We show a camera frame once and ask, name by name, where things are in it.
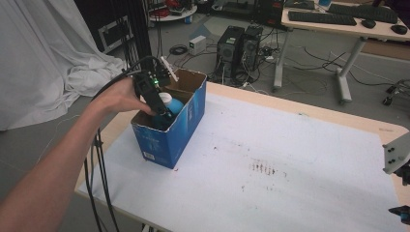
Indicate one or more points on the white power strip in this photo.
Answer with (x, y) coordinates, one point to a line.
(269, 58)

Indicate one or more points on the white table mat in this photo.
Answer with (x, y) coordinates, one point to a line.
(257, 199)

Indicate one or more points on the white desk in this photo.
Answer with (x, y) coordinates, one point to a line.
(380, 31)

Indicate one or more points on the white curtain cloth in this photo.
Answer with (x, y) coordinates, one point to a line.
(42, 64)

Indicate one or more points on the black computer tower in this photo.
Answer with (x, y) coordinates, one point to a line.
(252, 45)
(229, 51)

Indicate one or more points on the black computer mouse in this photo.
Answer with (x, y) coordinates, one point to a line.
(368, 23)
(399, 29)

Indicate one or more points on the black cabinet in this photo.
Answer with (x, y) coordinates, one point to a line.
(270, 13)

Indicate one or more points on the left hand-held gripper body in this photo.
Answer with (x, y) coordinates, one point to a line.
(150, 88)

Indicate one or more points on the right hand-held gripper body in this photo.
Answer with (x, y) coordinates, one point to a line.
(399, 151)

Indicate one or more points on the metal cart with casters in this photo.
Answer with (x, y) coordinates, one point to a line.
(398, 90)

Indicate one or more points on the small white box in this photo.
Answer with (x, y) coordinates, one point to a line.
(197, 45)

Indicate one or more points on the wooden table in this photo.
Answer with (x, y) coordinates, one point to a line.
(338, 117)

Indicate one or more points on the blue bottle with white cap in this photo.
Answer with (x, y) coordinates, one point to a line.
(176, 104)

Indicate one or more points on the black keyboard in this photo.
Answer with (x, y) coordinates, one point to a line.
(322, 18)
(364, 13)

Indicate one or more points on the person's left hand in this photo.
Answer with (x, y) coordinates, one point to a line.
(121, 96)

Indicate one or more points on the black metal frame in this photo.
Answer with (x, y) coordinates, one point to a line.
(138, 29)

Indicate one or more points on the round white table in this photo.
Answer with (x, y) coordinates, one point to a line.
(175, 14)

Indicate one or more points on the white framed black panel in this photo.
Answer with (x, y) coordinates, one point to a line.
(114, 35)

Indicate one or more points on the blue cardboard box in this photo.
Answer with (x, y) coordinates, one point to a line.
(167, 145)

